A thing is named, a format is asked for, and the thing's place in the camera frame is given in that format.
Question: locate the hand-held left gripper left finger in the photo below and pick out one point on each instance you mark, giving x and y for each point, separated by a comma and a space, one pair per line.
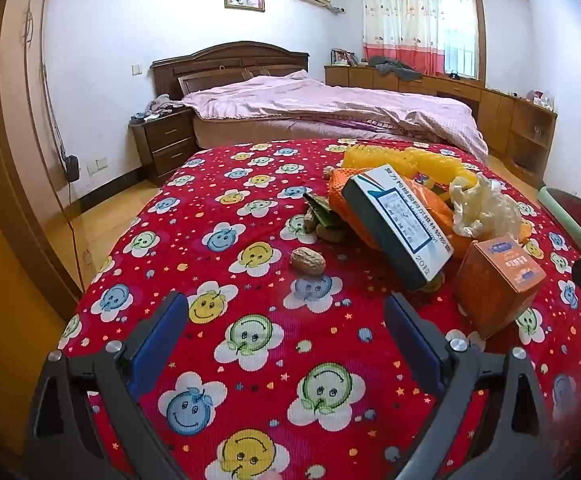
163, 335

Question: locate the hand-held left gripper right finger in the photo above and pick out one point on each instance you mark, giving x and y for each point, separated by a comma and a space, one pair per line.
410, 340

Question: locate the red bin with green rim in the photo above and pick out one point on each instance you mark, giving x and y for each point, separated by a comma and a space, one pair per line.
577, 210

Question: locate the green packet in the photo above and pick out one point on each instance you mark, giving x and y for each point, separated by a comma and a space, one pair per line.
320, 210

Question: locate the orange mesh net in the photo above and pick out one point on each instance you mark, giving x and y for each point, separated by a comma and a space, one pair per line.
343, 185

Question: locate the orange carton box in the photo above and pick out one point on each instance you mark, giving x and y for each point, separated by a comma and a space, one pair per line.
490, 285

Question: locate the white and teal medicine box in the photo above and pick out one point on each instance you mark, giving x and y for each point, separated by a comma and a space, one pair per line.
395, 230

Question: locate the large peanut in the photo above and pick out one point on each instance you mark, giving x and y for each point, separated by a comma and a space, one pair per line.
308, 261

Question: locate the crumpled white plastic wrap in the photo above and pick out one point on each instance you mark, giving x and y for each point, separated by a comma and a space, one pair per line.
485, 205

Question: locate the red smiley flower blanket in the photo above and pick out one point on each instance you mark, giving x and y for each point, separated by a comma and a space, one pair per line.
270, 210

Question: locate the yellow foam net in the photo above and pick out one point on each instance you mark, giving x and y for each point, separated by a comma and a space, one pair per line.
370, 157

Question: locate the small toiletries cluster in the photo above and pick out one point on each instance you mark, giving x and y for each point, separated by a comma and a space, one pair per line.
540, 100

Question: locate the black power adapter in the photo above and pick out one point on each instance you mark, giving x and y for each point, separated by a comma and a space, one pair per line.
73, 167

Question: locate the dark wooden nightstand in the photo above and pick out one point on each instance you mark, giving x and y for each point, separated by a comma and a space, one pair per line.
168, 140

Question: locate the long wooden desk cabinet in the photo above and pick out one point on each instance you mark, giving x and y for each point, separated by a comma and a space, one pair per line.
495, 105

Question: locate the light cloth pile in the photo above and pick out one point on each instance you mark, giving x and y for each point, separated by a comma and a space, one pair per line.
163, 105

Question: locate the pink duvet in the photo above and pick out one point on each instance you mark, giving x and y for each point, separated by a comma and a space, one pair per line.
330, 102

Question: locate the dark grey clothing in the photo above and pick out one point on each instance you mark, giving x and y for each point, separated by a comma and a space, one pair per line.
395, 67

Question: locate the wooden wardrobe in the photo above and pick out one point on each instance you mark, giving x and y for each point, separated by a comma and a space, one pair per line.
0, 110

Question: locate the wooden bed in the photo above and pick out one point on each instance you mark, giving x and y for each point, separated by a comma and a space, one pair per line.
210, 60

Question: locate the barred window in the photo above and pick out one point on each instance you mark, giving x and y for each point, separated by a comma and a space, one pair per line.
463, 35

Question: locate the row of books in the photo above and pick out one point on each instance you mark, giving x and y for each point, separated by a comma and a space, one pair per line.
344, 57

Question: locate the white and red curtain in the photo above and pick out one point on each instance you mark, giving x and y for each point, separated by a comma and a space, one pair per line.
400, 20

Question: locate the white wall socket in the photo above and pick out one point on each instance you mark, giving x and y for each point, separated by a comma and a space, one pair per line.
98, 165

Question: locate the white wall switch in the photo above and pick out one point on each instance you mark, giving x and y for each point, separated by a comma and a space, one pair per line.
136, 69

